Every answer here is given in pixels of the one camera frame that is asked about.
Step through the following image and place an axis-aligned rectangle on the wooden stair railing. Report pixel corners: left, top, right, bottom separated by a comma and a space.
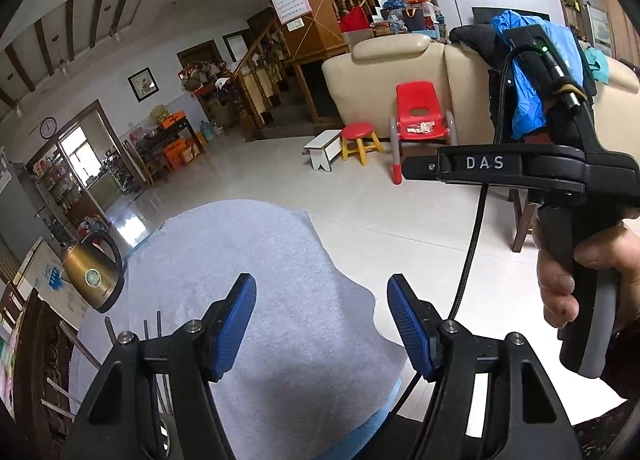
232, 0, 376, 141

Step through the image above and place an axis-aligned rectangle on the dark carved wooden sideboard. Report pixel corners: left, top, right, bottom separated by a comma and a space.
1, 285, 77, 459

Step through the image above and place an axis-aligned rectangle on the beige leather sofa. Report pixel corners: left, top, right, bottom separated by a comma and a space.
322, 34, 640, 157

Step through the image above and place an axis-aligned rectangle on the orange cardboard box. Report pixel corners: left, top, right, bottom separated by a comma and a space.
163, 137, 200, 170

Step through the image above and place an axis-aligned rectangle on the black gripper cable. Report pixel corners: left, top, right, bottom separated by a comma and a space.
387, 42, 547, 421

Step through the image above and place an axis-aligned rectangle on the red plastic child chair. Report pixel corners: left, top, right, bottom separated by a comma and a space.
388, 81, 459, 185

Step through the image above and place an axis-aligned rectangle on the light blue table cloth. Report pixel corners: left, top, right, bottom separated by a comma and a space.
79, 200, 407, 459

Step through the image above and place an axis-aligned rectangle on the round wall clock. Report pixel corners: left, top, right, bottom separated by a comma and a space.
39, 117, 58, 139

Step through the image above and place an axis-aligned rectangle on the gold electric kettle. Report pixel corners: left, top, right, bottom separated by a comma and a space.
62, 229, 125, 314

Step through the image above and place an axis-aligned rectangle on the red yellow round stool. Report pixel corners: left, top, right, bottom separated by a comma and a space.
340, 122, 384, 167

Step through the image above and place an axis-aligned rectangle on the dark wooden side table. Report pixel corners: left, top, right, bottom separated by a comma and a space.
124, 112, 206, 185

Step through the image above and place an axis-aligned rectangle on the framed wall picture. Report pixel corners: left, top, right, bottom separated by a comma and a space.
128, 67, 160, 102

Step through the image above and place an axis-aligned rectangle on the white chest freezer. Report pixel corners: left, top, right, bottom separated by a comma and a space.
12, 238, 89, 330

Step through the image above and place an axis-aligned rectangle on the black utensil holder cup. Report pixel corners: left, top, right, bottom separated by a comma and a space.
151, 374, 180, 459

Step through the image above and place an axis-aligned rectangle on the person's right hand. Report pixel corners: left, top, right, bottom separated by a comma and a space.
533, 220, 639, 332

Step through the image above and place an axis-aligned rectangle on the blue cloth on sofa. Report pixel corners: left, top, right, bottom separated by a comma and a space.
490, 8, 609, 141

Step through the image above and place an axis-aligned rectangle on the small white step stool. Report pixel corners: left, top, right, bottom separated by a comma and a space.
303, 130, 342, 172

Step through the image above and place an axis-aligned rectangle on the grey refrigerator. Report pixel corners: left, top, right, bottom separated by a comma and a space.
0, 148, 56, 263

